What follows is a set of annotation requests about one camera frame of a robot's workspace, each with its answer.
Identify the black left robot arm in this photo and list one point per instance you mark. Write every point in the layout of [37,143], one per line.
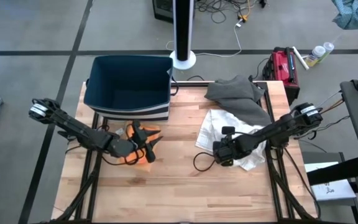
[76,129]

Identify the wipes canister green label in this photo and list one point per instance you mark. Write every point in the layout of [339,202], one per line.
[327,49]

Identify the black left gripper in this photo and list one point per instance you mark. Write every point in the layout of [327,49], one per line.
[138,144]

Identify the white black tower fan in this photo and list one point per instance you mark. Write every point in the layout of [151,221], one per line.
[182,31]

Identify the orange towel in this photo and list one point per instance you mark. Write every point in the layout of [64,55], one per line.
[152,128]

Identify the black equipment box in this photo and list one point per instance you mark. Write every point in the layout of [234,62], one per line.
[163,9]

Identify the white towel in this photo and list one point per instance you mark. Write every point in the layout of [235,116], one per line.
[216,130]

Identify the wipes canister yellow label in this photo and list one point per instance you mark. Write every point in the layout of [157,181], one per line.
[315,56]

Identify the navy white striped fabric bin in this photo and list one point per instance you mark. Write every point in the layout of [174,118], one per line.
[129,84]

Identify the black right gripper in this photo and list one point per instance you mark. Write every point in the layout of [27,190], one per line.
[227,149]

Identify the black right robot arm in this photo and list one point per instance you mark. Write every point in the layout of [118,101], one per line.
[278,129]

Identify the grey towel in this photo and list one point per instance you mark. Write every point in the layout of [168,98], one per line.
[238,99]

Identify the teal patterned cloth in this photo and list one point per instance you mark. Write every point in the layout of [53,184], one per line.
[356,14]

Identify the yellow power plug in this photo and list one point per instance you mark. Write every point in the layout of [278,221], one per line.
[243,18]

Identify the red black tool bag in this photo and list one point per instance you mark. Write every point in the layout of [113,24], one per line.
[283,68]

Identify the white tube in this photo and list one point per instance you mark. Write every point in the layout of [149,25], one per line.
[300,57]

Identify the white printed sheet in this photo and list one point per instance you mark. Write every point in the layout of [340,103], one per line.
[334,189]

